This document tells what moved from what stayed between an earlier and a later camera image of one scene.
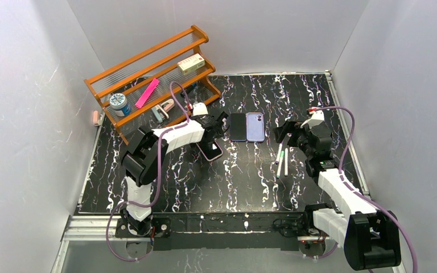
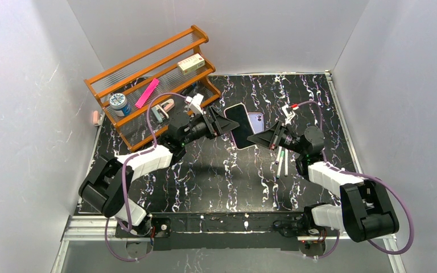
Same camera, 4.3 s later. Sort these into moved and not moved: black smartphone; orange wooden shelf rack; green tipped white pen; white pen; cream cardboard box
Moved: black smartphone
Not moved: orange wooden shelf rack; green tipped white pen; white pen; cream cardboard box
